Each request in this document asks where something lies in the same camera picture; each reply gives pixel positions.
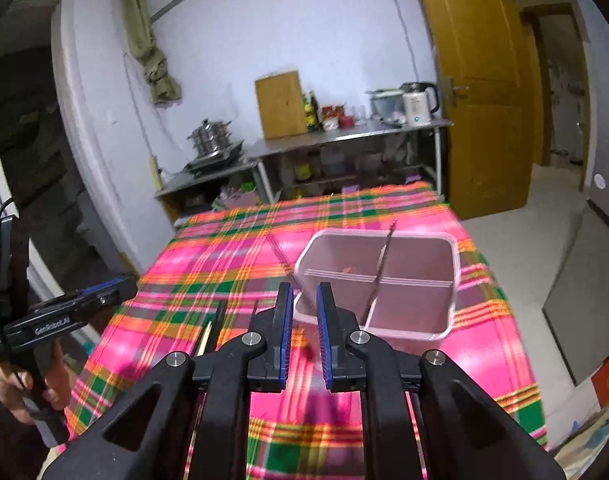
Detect pink plastic container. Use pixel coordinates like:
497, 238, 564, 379
293, 228, 460, 342

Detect pink plaid tablecloth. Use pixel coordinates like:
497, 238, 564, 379
64, 180, 547, 480

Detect clear blender jug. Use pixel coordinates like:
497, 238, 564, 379
367, 89, 405, 126

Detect grey board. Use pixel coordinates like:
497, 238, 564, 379
541, 199, 609, 387

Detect dark oil bottle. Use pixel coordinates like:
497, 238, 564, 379
304, 91, 319, 132

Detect steel kitchen table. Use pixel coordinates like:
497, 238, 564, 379
247, 118, 455, 207

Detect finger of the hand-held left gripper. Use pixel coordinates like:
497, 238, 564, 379
67, 276, 138, 317

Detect light wooden chopstick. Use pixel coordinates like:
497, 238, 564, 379
196, 321, 214, 357

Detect yellow wooden door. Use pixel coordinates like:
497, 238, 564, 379
409, 0, 546, 221

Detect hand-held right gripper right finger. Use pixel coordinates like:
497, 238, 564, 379
317, 281, 567, 480

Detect wooden cutting board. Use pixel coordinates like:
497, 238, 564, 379
255, 71, 308, 140

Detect chopstick in bin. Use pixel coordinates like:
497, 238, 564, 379
361, 217, 398, 322

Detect white electric kettle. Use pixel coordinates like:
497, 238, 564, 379
401, 81, 441, 126

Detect steel steamer pot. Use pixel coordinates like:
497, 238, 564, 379
187, 119, 234, 159

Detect red jars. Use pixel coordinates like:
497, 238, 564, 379
320, 105, 355, 129

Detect hanging green cloth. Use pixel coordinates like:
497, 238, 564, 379
121, 0, 181, 106

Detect person's left hand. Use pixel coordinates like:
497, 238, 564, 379
0, 344, 73, 426

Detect tabletop stove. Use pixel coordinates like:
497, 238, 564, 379
183, 141, 245, 175

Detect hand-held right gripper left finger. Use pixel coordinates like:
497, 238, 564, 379
39, 281, 294, 480

